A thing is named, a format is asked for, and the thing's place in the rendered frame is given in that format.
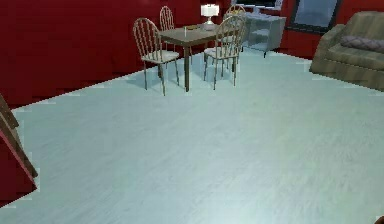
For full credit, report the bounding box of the beige spindle-back chair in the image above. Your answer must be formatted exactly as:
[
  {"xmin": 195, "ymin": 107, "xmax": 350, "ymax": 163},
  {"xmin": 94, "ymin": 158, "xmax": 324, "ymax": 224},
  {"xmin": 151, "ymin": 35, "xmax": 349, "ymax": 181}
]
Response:
[
  {"xmin": 159, "ymin": 5, "xmax": 176, "ymax": 33},
  {"xmin": 132, "ymin": 17, "xmax": 181, "ymax": 97},
  {"xmin": 225, "ymin": 4, "xmax": 247, "ymax": 18},
  {"xmin": 203, "ymin": 14, "xmax": 247, "ymax": 91}
]

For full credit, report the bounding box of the brown wooden dining table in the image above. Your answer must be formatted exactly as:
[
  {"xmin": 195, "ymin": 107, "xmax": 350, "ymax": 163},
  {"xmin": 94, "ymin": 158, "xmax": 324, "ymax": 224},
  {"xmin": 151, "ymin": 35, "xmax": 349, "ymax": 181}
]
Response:
[{"xmin": 157, "ymin": 23, "xmax": 224, "ymax": 93}]

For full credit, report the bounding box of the white table lamp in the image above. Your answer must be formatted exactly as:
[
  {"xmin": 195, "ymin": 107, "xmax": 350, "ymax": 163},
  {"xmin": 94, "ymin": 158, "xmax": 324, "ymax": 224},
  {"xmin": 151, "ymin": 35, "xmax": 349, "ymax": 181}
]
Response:
[{"xmin": 200, "ymin": 3, "xmax": 221, "ymax": 32}]

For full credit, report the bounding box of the grey glass-front cabinet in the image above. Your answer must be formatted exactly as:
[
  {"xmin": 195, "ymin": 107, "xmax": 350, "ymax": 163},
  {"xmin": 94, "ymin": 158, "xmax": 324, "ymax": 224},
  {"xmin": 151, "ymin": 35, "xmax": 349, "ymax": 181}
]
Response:
[{"xmin": 241, "ymin": 12, "xmax": 288, "ymax": 59}]

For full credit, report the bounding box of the brown striped sofa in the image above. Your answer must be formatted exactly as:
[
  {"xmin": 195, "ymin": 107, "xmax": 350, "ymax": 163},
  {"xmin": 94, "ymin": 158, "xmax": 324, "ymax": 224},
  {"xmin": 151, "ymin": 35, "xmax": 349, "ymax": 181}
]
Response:
[{"xmin": 308, "ymin": 10, "xmax": 384, "ymax": 92}]

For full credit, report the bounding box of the grey purple cushion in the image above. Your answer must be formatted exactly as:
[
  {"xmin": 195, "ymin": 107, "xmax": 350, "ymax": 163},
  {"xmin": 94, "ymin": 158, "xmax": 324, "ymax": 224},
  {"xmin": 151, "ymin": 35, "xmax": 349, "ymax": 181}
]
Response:
[{"xmin": 339, "ymin": 35, "xmax": 384, "ymax": 54}]

